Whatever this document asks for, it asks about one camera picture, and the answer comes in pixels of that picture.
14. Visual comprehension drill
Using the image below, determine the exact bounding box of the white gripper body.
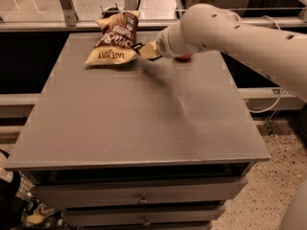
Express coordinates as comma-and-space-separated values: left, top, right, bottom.
156, 26, 183, 58

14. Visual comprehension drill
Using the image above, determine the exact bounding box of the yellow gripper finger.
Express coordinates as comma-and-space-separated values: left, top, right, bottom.
139, 40, 160, 59

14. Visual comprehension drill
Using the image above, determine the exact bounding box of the black rxbar chocolate wrapper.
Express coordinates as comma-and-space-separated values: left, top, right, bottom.
132, 43, 161, 61

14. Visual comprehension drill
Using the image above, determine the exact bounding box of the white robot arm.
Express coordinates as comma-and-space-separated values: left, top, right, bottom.
139, 4, 307, 102

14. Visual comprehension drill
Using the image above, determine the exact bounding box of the brown and yellow chip bag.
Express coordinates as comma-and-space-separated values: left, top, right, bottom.
85, 11, 140, 66

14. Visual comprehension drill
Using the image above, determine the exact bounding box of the red apple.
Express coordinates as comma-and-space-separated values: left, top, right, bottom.
176, 53, 193, 60

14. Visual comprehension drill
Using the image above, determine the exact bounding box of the grey drawer cabinet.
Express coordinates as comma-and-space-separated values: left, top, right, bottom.
7, 33, 270, 230

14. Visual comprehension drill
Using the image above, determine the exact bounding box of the upper grey drawer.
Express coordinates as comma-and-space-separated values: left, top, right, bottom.
32, 176, 248, 209

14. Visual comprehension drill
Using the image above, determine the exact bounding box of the grey drawer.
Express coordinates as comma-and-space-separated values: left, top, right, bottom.
32, 176, 248, 209
61, 204, 225, 226

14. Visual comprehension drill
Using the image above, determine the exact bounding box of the lower grey drawer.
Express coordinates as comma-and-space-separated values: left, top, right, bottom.
61, 204, 225, 226

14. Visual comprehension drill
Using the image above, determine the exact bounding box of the clutter pile on floor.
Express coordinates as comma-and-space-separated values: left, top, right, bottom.
0, 149, 70, 230

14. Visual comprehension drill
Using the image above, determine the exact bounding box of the metal railing frame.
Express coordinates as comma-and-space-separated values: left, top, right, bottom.
0, 0, 307, 32

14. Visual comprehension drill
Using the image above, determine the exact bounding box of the white cable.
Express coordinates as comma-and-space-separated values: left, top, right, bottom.
248, 14, 289, 114

